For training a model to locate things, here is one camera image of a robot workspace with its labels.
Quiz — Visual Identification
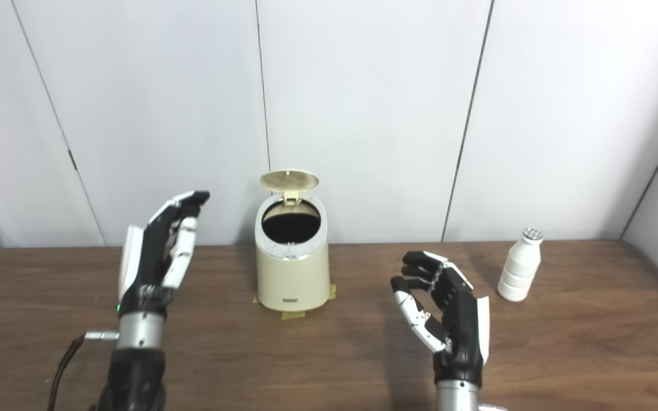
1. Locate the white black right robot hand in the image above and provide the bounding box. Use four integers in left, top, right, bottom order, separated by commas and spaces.
391, 251, 491, 389

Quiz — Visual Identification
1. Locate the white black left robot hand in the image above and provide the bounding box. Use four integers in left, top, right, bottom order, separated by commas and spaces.
118, 191, 211, 318

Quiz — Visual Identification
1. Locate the small white plastic bottle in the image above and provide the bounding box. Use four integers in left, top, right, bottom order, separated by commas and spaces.
497, 227, 544, 302

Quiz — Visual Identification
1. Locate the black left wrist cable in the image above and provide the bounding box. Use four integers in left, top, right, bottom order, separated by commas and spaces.
47, 331, 119, 411

